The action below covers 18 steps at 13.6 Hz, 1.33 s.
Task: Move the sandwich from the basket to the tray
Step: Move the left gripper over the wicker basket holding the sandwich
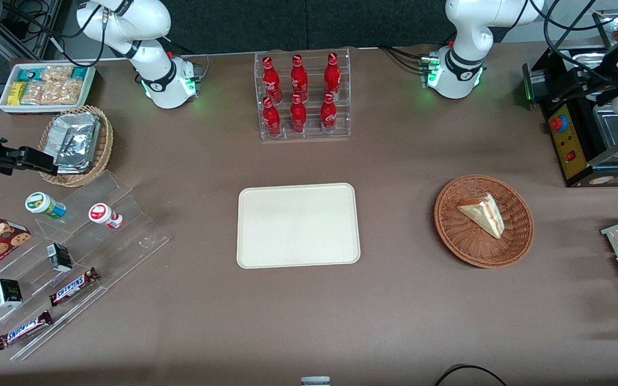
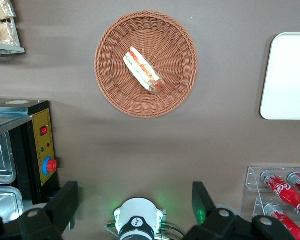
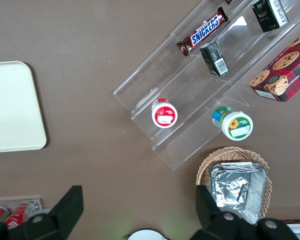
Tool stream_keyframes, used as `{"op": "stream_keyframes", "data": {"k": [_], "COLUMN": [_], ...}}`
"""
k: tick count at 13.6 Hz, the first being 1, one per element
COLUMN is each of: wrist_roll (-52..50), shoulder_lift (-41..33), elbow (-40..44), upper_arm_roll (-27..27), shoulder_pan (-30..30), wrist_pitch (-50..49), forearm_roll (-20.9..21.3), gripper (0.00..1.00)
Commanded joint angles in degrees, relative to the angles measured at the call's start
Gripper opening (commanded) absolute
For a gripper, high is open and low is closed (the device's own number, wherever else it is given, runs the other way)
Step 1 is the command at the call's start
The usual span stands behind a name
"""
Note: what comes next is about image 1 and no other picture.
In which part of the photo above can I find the cream rectangular tray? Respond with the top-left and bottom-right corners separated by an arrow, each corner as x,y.
237,183 -> 362,269

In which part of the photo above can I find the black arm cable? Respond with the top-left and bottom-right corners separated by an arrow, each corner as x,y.
542,0 -> 618,84

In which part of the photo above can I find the tan wicker basket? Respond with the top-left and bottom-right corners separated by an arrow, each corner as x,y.
38,105 -> 114,188

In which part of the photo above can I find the snickers chocolate bar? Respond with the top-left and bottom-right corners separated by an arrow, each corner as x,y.
0,310 -> 54,350
49,267 -> 100,307

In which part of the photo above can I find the red cola bottle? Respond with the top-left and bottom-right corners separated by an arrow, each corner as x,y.
262,56 -> 283,103
291,55 -> 309,101
262,96 -> 282,137
324,52 -> 341,100
290,94 -> 308,134
320,92 -> 338,134

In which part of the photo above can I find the small black carton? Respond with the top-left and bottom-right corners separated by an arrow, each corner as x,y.
47,243 -> 73,272
0,279 -> 24,308

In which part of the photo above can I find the green lid yogurt cup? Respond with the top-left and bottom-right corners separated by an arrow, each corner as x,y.
25,191 -> 67,220

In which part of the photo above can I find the yellow snack packet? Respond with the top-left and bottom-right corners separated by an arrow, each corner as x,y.
8,81 -> 28,106

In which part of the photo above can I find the red lid yogurt cup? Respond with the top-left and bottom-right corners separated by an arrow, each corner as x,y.
89,203 -> 123,230

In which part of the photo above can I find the silver foil pack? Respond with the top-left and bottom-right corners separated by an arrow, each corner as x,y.
53,126 -> 101,174
49,112 -> 99,156

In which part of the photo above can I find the triangular sandwich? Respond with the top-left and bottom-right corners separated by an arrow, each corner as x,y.
457,193 -> 505,240

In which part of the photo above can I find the white snack bin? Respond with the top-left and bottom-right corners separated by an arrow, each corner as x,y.
0,63 -> 97,114

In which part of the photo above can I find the clear nut snack bag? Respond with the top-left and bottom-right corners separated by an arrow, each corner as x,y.
41,65 -> 74,82
21,79 -> 84,106

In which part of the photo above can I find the black base cable bundle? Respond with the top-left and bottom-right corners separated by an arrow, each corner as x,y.
378,46 -> 429,73

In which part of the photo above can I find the clear acrylic bottle rack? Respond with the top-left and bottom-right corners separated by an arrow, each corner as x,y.
254,47 -> 351,141

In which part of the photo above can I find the round brown wicker basket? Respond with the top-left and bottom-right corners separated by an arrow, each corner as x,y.
434,174 -> 535,269

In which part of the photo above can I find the black sealing machine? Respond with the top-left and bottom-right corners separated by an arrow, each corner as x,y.
523,46 -> 618,188

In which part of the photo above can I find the clear acrylic step display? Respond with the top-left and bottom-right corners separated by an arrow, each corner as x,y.
0,170 -> 171,361

